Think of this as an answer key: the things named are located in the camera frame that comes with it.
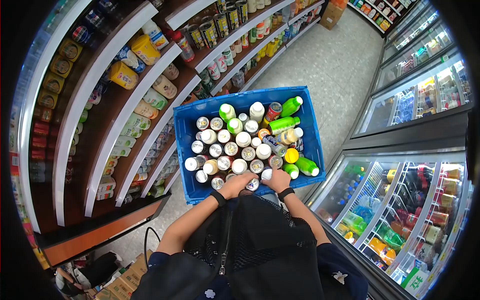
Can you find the person's right hand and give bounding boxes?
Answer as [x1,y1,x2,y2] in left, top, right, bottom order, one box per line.
[260,167,292,194]

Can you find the person's left hand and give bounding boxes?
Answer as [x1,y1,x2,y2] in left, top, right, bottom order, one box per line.
[220,172,260,200]

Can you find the person's left fingers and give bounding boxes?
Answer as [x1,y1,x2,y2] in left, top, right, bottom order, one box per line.
[235,172,260,187]

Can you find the black wrist band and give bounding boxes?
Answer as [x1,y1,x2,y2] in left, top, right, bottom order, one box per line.
[277,187,296,203]
[209,190,227,208]

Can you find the heap of bottles and cans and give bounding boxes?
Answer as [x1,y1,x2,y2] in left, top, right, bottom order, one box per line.
[184,95,320,191]

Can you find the person's body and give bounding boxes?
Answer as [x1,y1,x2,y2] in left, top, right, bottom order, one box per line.
[130,194,370,300]

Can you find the blue plastic crate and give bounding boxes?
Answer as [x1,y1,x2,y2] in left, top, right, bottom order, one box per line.
[173,86,326,205]

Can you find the glass door drinks cooler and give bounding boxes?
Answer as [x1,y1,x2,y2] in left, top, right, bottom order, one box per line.
[352,49,475,140]
[302,148,475,300]
[375,0,457,90]

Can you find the full shop shelf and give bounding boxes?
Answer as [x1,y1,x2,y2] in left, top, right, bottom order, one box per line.
[347,0,418,37]
[10,0,328,269]

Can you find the stack of cartons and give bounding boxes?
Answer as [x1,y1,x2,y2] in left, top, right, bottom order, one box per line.
[94,249,154,300]

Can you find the brown cardboard box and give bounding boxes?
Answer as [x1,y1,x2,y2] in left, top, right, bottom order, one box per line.
[319,2,346,31]

